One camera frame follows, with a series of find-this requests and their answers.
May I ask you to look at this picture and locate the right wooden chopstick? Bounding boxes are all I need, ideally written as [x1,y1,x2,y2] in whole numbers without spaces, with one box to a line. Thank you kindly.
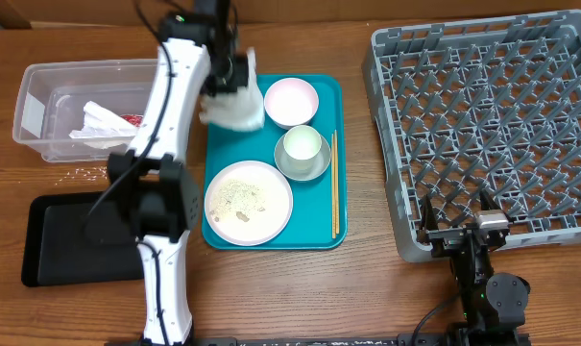
[331,130,339,238]

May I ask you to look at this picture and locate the black plastic tray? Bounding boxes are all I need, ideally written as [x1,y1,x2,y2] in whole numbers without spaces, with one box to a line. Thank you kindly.
[21,192,143,287]

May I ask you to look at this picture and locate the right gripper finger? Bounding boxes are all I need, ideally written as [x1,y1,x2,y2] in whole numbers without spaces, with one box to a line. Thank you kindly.
[479,189,499,210]
[419,194,438,232]

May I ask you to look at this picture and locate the left wooden chopstick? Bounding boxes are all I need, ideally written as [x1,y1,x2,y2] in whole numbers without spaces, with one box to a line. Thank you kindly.
[330,130,337,239]

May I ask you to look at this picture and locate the grey dishwasher rack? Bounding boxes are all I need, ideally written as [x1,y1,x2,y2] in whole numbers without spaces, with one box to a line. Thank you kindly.
[362,10,581,262]

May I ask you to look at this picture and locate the spilled rice grains on table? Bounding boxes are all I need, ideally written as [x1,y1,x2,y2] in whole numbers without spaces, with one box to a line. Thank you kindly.
[55,166,109,185]

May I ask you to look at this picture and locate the large white plate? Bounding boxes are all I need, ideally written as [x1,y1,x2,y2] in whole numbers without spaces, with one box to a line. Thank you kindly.
[204,161,294,247]

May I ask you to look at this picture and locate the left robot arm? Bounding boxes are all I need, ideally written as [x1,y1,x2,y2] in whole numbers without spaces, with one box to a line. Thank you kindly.
[87,1,265,345]

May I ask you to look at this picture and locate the clear plastic bin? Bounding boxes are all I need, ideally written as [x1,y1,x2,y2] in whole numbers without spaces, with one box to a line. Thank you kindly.
[12,59,157,162]

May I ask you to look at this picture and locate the white napkin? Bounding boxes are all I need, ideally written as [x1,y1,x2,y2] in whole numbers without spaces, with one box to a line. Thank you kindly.
[69,101,139,149]
[199,47,265,132]

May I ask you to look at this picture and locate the grey green saucer bowl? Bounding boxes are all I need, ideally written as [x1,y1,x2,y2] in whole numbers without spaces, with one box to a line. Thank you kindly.
[274,136,331,182]

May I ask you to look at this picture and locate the pale green cup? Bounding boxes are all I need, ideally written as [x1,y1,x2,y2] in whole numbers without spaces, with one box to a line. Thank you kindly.
[282,125,322,171]

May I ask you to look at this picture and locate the cardboard backdrop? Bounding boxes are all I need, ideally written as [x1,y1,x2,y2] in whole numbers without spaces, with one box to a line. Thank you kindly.
[0,0,581,29]

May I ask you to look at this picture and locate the red snack wrapper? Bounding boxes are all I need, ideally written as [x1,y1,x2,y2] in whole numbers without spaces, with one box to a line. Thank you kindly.
[121,114,143,128]

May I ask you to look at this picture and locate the pink white bowl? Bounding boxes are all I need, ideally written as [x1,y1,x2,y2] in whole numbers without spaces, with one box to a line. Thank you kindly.
[264,78,319,129]

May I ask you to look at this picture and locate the wooden chopstick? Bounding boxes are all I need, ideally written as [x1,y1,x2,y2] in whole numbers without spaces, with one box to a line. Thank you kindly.
[330,130,337,239]
[331,130,339,238]

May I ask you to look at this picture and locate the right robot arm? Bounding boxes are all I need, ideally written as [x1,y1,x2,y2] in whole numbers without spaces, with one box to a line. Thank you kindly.
[409,190,531,346]

